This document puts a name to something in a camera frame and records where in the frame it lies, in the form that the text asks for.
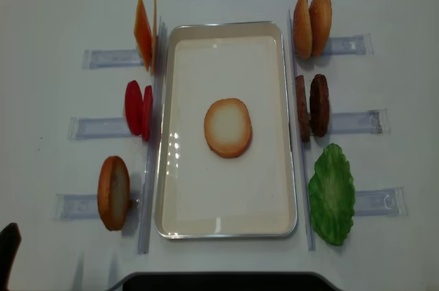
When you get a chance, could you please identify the white rectangular metal tray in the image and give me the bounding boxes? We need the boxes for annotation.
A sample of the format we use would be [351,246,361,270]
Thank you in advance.
[154,21,297,239]

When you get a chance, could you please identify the clear holder middle right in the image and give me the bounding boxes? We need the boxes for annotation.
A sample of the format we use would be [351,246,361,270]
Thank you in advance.
[327,109,390,135]

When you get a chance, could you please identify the clear holder top left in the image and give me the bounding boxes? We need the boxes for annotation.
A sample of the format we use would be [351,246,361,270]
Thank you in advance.
[82,49,143,69]

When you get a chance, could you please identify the bun bottom slice on tray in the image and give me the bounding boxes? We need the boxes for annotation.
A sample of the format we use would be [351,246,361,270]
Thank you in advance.
[204,98,252,159]

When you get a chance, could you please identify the standing bun slice left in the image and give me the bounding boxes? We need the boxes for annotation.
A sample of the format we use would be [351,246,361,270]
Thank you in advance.
[97,156,130,231]

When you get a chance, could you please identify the left sesame bun top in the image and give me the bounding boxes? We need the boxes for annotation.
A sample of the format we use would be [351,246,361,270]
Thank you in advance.
[293,0,313,60]

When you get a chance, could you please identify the dark object left edge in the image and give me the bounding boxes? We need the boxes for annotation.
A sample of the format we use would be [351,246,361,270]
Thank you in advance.
[0,222,22,290]

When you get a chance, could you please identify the right red tomato slice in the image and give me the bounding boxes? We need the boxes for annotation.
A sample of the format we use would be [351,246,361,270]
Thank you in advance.
[141,85,153,142]

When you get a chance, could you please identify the clear long rail left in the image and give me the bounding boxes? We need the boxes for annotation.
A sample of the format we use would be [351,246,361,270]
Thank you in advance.
[137,17,167,255]

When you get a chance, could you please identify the clear holder top right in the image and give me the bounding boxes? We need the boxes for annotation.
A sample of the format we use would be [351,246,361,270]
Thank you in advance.
[322,33,374,56]

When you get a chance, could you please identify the clear holder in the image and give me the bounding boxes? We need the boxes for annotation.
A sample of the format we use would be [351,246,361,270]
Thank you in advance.
[82,49,143,69]
[67,117,133,140]
[54,194,99,220]
[322,33,374,56]
[354,187,407,217]
[327,109,390,135]

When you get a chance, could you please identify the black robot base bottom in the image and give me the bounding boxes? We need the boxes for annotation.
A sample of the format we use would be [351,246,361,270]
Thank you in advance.
[119,272,337,290]

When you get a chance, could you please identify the right dark meat patty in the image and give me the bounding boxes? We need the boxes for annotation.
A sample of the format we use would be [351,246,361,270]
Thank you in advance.
[309,74,330,137]

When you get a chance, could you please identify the clear holder bottom left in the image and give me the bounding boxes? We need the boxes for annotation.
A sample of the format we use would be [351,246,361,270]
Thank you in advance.
[54,194,99,220]

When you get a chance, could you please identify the red tomato slice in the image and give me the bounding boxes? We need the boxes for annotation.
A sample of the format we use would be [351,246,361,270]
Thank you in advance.
[124,80,143,136]
[141,85,153,142]

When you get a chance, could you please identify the left orange cheese slice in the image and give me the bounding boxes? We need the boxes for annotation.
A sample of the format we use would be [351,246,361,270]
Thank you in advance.
[134,0,152,71]

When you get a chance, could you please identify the sesame bun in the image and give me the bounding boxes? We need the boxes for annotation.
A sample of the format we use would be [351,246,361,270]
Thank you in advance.
[293,0,313,60]
[309,0,332,58]

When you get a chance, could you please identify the left brown meat patty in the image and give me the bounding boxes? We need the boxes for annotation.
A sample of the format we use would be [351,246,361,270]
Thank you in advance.
[296,75,310,143]

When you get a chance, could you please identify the clear holder middle left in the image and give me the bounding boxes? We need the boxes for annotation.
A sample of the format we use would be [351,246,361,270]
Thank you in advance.
[67,117,133,140]

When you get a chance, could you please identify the green lettuce leaf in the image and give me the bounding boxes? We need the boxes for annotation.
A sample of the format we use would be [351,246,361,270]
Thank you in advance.
[308,143,355,246]

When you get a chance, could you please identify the clear long rail right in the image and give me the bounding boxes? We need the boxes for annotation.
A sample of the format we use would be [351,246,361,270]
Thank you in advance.
[287,8,316,251]

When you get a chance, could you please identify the right sesame bun top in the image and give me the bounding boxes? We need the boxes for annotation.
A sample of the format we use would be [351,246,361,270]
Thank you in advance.
[309,0,332,58]

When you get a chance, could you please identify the clear long rail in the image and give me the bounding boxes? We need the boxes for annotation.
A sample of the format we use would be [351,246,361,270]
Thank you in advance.
[287,8,316,251]
[137,17,167,255]

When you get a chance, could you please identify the left red tomato slice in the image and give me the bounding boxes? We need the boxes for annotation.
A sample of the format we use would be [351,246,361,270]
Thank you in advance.
[124,80,143,136]

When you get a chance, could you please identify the clear holder bottom right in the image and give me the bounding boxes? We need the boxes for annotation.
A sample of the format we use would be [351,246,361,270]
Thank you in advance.
[354,187,407,217]

